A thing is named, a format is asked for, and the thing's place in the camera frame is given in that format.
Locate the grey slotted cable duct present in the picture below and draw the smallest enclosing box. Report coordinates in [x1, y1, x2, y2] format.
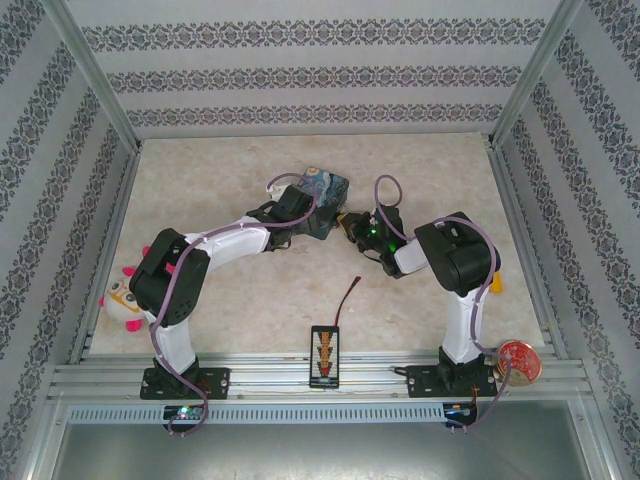
[67, 402, 447, 424]

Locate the dark green tin box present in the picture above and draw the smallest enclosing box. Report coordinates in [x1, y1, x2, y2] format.
[298, 166, 352, 240]

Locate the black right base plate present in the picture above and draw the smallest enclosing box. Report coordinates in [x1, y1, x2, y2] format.
[406, 363, 502, 400]

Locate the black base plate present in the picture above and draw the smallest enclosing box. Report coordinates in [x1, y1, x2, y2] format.
[141, 367, 232, 402]
[406, 363, 502, 400]

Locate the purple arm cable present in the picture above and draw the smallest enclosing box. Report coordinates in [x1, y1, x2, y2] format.
[373, 173, 514, 435]
[148, 171, 322, 440]

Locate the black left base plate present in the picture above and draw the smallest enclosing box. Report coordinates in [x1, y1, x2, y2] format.
[141, 367, 232, 402]

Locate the red black wire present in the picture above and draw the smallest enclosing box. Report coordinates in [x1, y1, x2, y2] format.
[331, 275, 363, 327]

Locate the aluminium frame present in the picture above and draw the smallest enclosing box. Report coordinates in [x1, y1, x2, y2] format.
[47, 0, 621, 480]

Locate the black rectangular electronic board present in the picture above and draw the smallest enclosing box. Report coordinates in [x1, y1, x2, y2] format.
[309, 324, 342, 391]

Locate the red round tin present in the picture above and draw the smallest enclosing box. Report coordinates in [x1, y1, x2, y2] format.
[491, 339, 543, 388]

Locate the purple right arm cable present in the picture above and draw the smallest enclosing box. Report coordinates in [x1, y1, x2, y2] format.
[373, 173, 514, 435]

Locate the white pink plush toy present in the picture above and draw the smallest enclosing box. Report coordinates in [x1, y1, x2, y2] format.
[98, 244, 157, 335]

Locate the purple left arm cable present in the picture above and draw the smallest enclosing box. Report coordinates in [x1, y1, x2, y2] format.
[148, 171, 322, 440]

